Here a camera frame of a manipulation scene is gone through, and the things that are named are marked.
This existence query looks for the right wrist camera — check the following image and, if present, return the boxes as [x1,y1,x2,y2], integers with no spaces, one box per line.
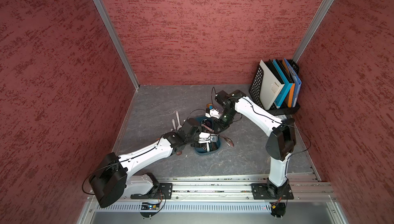
[205,107,221,119]

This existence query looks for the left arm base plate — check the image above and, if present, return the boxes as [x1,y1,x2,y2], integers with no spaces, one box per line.
[130,183,173,200]

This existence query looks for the white folder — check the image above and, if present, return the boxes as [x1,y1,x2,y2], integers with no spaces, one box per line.
[259,61,283,110]

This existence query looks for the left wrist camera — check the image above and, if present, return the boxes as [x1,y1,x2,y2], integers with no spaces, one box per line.
[198,132,219,144]

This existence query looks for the orange folder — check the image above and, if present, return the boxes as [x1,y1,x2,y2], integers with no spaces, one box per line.
[282,59,295,108]

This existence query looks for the aluminium front rail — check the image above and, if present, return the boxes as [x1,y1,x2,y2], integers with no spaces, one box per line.
[160,175,338,202]

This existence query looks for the teal folder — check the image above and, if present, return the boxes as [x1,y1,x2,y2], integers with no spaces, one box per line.
[273,59,294,108]

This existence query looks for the teal plastic storage box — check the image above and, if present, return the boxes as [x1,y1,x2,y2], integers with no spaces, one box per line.
[191,116,222,155]

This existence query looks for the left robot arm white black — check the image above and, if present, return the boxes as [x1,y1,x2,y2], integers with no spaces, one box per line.
[88,118,201,208]

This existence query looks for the right corner aluminium post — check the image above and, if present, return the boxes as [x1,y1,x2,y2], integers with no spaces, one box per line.
[292,0,334,63]

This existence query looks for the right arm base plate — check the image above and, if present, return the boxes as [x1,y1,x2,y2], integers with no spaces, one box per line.
[251,182,294,201]

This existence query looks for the white plastic spoon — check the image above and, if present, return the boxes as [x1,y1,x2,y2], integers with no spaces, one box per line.
[175,111,182,130]

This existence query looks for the left corner aluminium post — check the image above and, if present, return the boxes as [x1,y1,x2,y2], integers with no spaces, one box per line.
[93,0,140,91]

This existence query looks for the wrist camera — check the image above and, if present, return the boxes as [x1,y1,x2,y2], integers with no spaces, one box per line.
[198,132,219,144]
[205,107,221,119]

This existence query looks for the perforated cable tray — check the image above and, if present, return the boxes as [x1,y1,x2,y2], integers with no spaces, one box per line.
[95,201,271,214]

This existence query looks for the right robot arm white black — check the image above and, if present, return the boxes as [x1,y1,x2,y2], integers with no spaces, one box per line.
[213,90,297,189]

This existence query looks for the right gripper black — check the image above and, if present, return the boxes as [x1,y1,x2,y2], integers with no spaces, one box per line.
[213,107,238,135]

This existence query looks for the corner aluminium post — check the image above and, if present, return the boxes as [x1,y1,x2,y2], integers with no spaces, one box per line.
[292,0,334,63]
[93,0,140,91]

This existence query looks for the rose gold spoon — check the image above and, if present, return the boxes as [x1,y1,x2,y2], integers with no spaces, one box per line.
[221,136,235,147]

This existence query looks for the blue folder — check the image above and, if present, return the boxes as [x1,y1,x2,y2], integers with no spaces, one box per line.
[283,59,302,107]

